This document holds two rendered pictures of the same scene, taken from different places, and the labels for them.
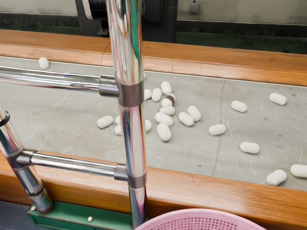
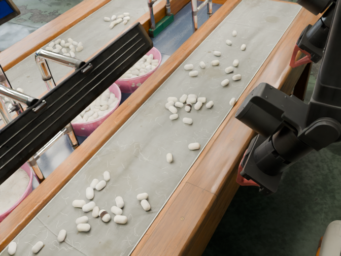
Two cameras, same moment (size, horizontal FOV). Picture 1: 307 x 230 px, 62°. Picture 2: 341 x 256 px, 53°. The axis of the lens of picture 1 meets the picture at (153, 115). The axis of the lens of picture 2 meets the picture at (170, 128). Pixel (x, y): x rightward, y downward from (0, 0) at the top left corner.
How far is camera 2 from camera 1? 104 cm
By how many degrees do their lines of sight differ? 77
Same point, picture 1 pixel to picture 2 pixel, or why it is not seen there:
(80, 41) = (215, 167)
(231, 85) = not seen: outside the picture
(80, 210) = not seen: hidden behind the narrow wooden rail
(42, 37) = (233, 141)
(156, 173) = (50, 188)
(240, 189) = (16, 220)
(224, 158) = (43, 231)
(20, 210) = not seen: hidden behind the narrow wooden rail
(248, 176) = (26, 237)
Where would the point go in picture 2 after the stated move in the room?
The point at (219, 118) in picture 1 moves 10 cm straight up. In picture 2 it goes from (73, 246) to (61, 225)
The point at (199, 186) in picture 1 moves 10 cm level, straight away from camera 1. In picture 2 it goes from (31, 202) to (53, 221)
